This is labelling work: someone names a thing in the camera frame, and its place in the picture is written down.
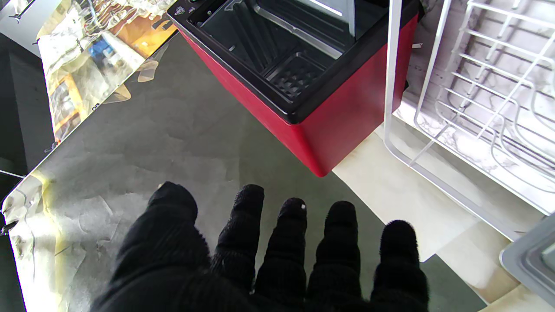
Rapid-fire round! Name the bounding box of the silver ribbed baking tray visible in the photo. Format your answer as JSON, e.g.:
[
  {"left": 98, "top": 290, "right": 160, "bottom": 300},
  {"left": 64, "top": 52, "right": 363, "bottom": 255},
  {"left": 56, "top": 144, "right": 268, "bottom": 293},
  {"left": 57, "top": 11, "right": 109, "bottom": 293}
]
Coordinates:
[{"left": 499, "top": 212, "right": 555, "bottom": 307}]

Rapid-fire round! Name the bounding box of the red toaster oven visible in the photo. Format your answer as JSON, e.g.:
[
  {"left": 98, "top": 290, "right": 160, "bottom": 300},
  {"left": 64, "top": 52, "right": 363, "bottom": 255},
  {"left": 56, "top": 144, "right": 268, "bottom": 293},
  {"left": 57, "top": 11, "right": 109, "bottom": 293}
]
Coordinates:
[{"left": 167, "top": 0, "right": 423, "bottom": 177}]

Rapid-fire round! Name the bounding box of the beige sofa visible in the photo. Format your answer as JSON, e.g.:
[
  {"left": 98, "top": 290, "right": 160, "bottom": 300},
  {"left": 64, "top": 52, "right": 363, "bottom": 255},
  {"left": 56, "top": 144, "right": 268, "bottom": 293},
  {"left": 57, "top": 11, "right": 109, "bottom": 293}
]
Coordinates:
[{"left": 436, "top": 221, "right": 555, "bottom": 312}]

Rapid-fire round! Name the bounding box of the white wire dish rack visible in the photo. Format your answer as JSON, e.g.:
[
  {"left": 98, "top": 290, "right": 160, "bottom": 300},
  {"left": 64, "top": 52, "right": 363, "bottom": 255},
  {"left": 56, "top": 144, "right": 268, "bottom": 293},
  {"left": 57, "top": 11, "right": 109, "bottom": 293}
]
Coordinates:
[{"left": 384, "top": 0, "right": 555, "bottom": 242}]

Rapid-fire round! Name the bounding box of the cream sofa seat cushion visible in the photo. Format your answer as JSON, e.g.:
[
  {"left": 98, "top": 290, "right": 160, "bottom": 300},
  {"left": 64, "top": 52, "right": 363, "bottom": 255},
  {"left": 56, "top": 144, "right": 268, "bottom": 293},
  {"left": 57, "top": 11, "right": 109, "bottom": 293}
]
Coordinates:
[{"left": 332, "top": 123, "right": 480, "bottom": 263}]

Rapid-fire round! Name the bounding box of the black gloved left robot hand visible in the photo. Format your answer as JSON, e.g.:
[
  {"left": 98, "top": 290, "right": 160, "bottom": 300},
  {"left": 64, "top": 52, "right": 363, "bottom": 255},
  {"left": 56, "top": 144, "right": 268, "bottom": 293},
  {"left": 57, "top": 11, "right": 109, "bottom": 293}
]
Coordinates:
[{"left": 91, "top": 181, "right": 430, "bottom": 312}]

